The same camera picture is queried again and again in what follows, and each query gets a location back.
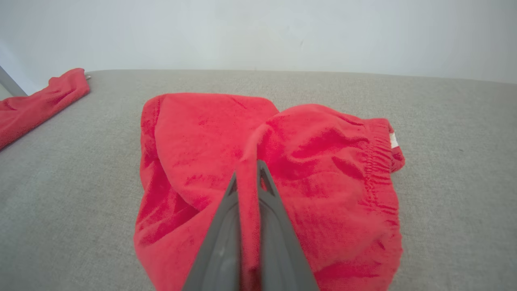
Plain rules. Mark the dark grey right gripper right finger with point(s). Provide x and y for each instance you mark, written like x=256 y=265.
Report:
x=278 y=250

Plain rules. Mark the grey fabric sofa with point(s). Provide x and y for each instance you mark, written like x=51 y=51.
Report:
x=444 y=182

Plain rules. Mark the red polo shirt white collar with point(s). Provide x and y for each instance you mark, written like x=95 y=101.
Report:
x=40 y=105

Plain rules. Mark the red shorts with white stripe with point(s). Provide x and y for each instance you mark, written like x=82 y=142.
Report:
x=323 y=161

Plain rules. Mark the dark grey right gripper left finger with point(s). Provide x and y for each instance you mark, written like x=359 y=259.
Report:
x=224 y=250

